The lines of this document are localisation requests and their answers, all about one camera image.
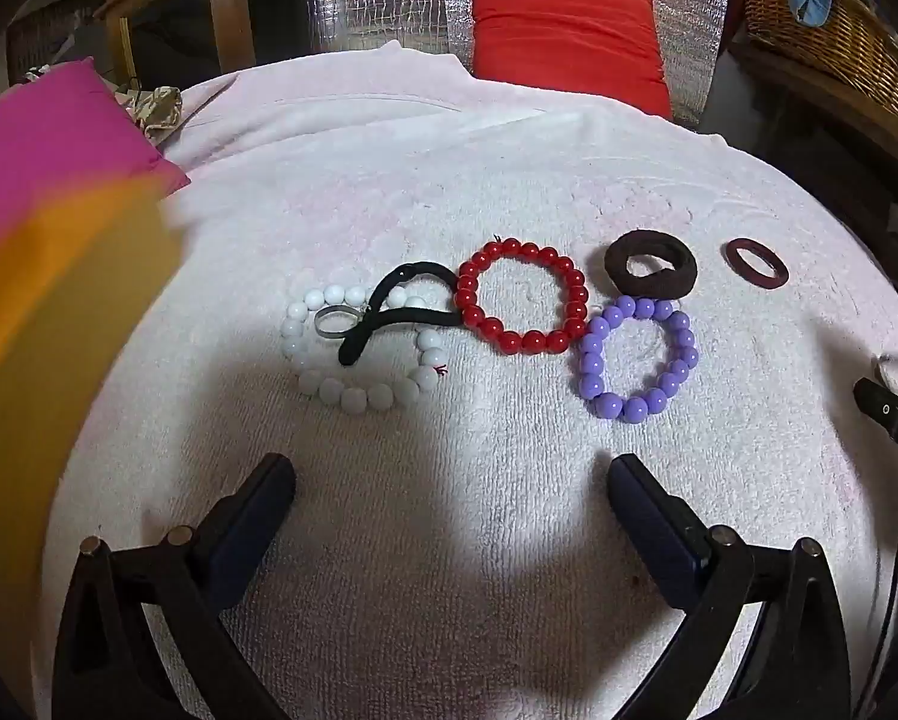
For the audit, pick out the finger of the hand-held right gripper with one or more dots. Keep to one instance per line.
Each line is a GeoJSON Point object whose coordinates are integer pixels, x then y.
{"type": "Point", "coordinates": [895, 416]}

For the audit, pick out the dark wooden shelf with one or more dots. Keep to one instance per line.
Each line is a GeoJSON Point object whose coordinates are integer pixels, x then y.
{"type": "Point", "coordinates": [831, 105]}

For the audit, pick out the pink cushion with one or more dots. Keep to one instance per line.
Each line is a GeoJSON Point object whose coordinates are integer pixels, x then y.
{"type": "Point", "coordinates": [51, 157]}

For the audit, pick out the red cushion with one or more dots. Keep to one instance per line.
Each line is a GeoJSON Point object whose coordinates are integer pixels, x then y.
{"type": "Point", "coordinates": [569, 37]}

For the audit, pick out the yellow box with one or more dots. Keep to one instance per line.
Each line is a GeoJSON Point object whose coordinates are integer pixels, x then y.
{"type": "Point", "coordinates": [36, 360]}

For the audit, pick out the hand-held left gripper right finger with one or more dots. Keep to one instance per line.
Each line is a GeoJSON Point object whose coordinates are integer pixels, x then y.
{"type": "Point", "coordinates": [647, 517]}

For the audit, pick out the wicker basket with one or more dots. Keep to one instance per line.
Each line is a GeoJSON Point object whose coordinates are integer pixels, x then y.
{"type": "Point", "coordinates": [838, 37]}

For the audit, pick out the camouflage cloth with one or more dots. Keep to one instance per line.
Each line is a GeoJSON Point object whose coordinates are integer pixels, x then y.
{"type": "Point", "coordinates": [152, 111]}

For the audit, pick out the white towel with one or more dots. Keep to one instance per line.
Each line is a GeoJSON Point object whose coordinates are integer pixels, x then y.
{"type": "Point", "coordinates": [456, 165]}

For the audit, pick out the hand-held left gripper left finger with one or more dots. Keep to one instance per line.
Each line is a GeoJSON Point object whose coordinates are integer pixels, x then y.
{"type": "Point", "coordinates": [257, 510]}

